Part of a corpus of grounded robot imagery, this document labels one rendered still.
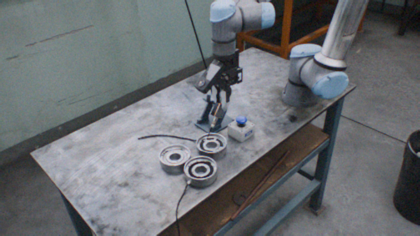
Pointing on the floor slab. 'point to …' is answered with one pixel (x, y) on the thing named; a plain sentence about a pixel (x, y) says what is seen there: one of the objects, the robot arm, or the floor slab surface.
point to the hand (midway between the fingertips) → (220, 107)
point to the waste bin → (409, 181)
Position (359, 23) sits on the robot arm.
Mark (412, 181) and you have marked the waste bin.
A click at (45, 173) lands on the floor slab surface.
